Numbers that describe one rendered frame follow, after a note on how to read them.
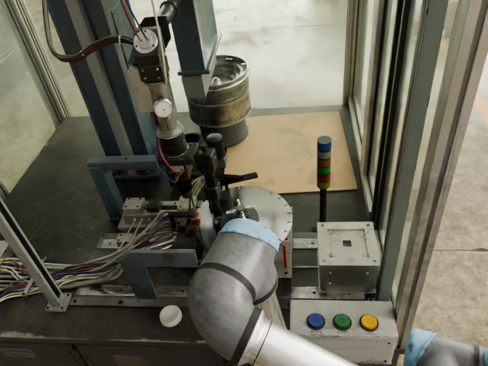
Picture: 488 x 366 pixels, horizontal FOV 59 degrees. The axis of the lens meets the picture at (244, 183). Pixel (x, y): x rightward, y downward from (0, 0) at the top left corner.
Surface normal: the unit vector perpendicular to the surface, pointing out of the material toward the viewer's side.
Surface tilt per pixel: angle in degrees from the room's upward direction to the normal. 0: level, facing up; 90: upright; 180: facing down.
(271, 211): 0
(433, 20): 90
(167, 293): 0
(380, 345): 90
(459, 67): 90
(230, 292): 30
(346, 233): 0
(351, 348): 90
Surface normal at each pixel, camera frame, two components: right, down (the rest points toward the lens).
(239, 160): -0.11, -0.75
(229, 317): 0.00, -0.39
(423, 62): -0.09, 0.66
